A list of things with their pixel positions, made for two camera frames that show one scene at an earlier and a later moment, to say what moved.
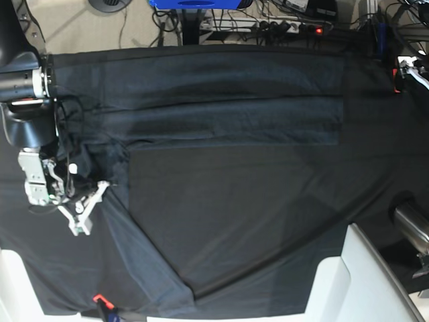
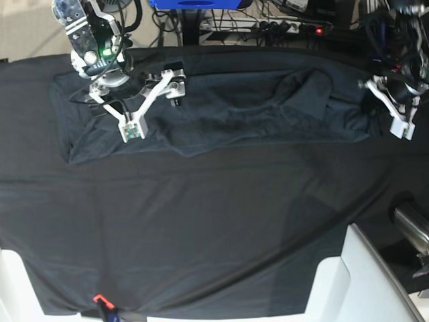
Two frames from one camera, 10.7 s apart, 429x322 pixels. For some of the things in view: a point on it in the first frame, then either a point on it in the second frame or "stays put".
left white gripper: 83,222 -> 172,83
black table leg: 191,21 stays put
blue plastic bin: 195,4 stays put
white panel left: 19,300 stays put
